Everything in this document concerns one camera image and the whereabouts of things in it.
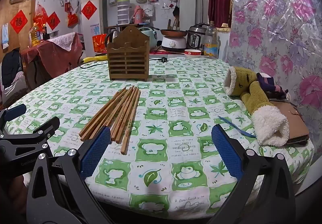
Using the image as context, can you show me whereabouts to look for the blue plastic strip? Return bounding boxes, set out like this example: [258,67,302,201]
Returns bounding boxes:
[218,115,257,138]

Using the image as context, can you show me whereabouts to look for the bundle of wooden chopsticks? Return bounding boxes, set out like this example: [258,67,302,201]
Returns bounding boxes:
[78,86,141,155]

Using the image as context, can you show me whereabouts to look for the green patterned tablecloth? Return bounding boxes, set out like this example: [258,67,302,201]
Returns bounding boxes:
[4,57,315,214]

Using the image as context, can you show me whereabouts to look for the black hanging ladle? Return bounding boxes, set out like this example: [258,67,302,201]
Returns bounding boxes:
[172,6,181,31]

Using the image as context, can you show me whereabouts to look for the red cloth covered cabinet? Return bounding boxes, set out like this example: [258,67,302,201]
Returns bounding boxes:
[21,32,83,81]

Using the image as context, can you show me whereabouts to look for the copper frying pan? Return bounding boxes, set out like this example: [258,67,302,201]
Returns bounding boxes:
[160,29,189,37]

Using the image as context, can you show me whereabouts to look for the red plastic bag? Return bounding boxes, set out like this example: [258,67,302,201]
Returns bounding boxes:
[34,1,49,32]

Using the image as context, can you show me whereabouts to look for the white plastic drawer tower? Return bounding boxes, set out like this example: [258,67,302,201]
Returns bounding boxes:
[117,0,130,26]

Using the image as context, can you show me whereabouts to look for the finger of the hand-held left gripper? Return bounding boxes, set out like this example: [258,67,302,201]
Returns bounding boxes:
[0,104,27,136]
[0,116,61,150]

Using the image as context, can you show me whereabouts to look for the red and white bowl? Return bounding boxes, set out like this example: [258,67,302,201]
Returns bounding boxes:
[184,49,202,58]

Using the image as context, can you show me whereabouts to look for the yellow cooking oil bottle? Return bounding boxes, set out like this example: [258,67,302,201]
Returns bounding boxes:
[29,22,42,47]

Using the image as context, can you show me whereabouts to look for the olive plush sock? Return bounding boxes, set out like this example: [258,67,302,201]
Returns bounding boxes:
[223,67,262,96]

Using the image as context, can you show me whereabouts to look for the electric kettle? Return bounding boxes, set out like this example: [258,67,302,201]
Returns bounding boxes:
[105,30,120,43]

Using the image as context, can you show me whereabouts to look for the clear plastic oil bottle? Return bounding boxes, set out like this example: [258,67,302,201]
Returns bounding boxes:
[204,21,219,59]

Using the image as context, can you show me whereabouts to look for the pale green rice cooker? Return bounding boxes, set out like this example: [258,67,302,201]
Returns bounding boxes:
[138,27,159,51]

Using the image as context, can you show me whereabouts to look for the black jacket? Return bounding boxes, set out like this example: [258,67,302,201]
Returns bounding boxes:
[1,49,23,89]

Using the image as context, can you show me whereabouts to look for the black power cable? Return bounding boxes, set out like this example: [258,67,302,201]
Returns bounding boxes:
[79,61,108,69]

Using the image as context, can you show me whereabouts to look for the yellow-green fleece gloves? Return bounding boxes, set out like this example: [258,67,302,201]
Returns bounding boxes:
[240,80,290,146]

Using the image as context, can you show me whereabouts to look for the purple striped cloth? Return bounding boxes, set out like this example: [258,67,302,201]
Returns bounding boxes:
[257,73,288,100]

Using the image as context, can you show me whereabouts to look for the white electric hotplate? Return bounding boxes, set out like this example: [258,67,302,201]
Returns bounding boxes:
[161,35,188,51]

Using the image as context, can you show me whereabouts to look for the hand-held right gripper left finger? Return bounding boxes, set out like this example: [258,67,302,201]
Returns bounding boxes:
[26,125,114,224]

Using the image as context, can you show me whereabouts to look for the wooden slatted chopstick holder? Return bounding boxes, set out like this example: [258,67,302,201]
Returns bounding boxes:
[107,25,150,81]

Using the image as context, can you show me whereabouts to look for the red gift box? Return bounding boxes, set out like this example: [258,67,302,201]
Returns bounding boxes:
[92,34,108,54]

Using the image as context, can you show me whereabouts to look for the brown leather notebook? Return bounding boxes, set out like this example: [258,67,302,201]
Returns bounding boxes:
[269,100,310,145]

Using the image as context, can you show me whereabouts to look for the floral plastic sheet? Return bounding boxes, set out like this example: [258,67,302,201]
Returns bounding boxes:
[226,0,322,144]

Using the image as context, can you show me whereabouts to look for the red diamond paper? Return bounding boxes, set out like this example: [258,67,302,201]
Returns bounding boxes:
[81,0,98,20]
[9,9,29,34]
[46,11,61,31]

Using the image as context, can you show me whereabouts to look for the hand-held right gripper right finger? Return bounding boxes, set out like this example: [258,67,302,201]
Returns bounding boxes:
[209,123,296,224]

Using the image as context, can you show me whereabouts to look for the silver pressure cooker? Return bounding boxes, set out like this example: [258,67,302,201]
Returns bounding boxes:
[186,23,210,50]

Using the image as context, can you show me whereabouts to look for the pink thermos jug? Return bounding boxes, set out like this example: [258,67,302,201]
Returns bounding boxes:
[133,5,145,24]

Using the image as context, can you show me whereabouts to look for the wall calendar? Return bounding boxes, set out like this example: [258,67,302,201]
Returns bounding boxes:
[1,23,9,50]

